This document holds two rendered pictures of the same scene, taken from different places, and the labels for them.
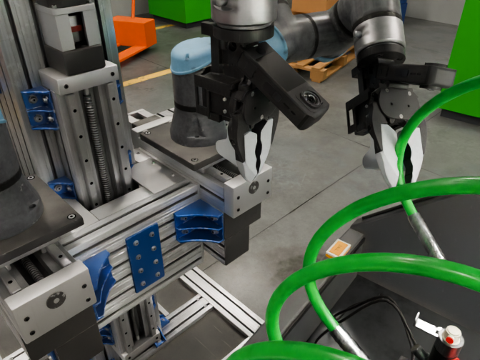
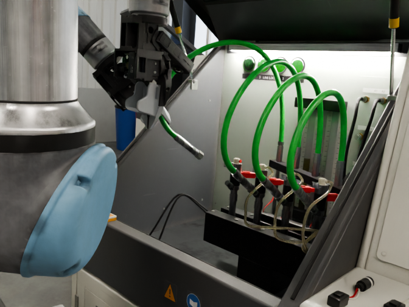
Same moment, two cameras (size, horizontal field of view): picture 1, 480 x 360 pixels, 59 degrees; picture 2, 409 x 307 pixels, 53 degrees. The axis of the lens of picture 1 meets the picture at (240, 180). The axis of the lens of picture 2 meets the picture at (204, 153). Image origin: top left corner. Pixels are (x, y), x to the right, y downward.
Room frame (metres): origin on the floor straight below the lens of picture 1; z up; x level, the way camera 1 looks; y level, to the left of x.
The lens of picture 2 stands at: (0.33, 0.80, 1.32)
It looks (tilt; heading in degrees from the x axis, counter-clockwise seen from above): 10 degrees down; 274
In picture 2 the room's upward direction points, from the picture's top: 4 degrees clockwise
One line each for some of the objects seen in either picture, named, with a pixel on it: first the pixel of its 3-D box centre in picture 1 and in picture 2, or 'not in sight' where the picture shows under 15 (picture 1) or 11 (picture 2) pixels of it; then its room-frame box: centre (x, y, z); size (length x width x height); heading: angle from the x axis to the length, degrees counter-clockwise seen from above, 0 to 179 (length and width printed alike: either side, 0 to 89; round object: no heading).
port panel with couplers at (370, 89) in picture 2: not in sight; (374, 137); (-0.03, -0.30, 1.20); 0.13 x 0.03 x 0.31; 142
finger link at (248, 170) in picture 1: (233, 153); (148, 106); (0.50, 0.01, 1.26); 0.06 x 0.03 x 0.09; 51
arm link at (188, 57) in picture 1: (198, 70); not in sight; (1.00, 0.10, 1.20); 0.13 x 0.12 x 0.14; 121
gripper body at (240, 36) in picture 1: (238, 72); (144, 49); (0.51, 0.00, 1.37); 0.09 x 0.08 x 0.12; 51
